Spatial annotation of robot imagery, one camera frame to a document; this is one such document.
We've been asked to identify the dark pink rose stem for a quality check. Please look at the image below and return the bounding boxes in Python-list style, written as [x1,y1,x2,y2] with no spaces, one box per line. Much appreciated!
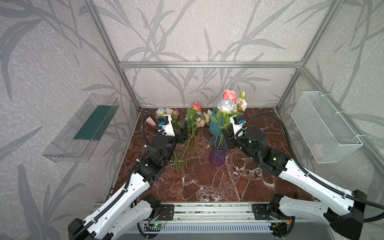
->
[183,103,206,168]

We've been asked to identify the pale pink peony flower stem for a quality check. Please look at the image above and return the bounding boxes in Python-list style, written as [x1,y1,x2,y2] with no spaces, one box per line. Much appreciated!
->
[236,92,248,112]

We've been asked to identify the blue white rose stem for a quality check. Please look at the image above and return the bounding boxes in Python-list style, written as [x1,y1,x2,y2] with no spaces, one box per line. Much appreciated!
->
[212,99,244,131]

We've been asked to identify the pink rose flower stem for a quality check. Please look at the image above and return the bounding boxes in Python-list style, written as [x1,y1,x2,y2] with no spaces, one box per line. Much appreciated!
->
[223,90,237,102]

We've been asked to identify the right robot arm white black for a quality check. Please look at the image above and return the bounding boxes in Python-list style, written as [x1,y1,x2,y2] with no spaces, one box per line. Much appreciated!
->
[223,129,384,240]

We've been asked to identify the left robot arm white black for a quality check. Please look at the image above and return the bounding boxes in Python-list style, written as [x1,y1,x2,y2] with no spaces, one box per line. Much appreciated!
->
[68,122,188,240]

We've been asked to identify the purple blue glass vase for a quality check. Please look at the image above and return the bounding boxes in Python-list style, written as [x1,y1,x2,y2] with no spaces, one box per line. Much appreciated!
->
[209,135,228,167]

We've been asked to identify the teal ceramic cylinder vase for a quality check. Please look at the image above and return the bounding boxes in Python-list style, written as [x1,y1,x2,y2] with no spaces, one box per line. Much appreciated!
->
[209,108,224,136]

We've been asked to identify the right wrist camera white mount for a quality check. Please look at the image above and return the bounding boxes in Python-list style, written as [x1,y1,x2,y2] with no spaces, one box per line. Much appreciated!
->
[230,116,247,139]

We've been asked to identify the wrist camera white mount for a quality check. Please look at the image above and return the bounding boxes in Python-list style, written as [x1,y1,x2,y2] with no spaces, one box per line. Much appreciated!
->
[158,114,175,137]
[230,116,247,139]

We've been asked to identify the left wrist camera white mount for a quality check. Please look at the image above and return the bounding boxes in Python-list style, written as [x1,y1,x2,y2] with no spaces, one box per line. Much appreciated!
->
[158,114,175,137]

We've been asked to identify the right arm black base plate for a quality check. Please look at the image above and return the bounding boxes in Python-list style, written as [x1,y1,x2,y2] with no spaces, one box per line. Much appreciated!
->
[251,204,280,221]

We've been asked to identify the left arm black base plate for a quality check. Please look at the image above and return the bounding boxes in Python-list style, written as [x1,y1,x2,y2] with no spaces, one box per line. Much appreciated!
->
[150,204,175,221]

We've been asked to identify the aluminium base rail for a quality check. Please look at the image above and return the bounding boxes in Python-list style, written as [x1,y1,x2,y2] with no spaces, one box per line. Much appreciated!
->
[86,201,341,224]

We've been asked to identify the white wire mesh basket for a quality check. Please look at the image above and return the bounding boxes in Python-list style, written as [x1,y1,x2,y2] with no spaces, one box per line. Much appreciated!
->
[291,91,364,164]

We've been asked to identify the horizontal aluminium frame bar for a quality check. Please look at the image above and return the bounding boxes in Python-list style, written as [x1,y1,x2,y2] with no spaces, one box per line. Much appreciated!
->
[119,61,301,69]

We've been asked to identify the clear plastic wall shelf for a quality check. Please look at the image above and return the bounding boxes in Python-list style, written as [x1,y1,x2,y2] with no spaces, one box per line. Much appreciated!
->
[42,94,120,163]

